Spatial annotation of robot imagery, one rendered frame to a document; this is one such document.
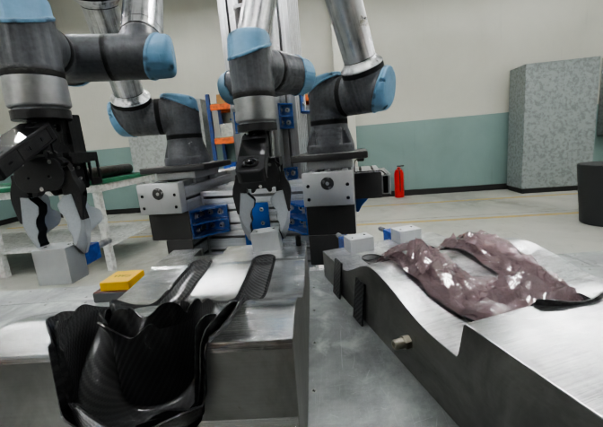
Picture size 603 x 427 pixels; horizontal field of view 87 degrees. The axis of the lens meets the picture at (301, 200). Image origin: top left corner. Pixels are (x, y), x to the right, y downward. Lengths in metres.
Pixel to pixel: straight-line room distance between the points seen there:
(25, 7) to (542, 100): 6.01
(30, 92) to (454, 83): 5.98
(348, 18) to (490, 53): 5.67
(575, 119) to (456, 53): 2.03
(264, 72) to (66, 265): 0.42
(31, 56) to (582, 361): 0.66
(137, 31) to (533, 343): 0.68
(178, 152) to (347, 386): 0.88
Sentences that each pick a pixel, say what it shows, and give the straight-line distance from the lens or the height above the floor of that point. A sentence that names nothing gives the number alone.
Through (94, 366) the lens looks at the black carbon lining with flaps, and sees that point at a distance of 0.37.
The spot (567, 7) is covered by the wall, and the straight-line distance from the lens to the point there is 7.12.
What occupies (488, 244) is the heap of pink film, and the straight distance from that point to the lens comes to 0.51.
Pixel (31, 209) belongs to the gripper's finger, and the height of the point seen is 1.01.
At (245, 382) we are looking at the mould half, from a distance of 0.28.
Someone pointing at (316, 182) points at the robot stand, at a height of 0.97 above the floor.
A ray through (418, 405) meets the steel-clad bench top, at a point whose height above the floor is 0.80.
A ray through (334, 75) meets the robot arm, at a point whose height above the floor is 1.26.
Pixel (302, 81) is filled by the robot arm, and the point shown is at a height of 1.19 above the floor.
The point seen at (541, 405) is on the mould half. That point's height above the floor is 0.89.
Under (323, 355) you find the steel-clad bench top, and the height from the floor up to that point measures 0.80.
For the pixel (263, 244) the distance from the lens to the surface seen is 0.57.
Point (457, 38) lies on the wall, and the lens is 6.36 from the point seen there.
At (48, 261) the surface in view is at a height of 0.94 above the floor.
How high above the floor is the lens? 1.07
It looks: 10 degrees down
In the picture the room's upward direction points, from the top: 5 degrees counter-clockwise
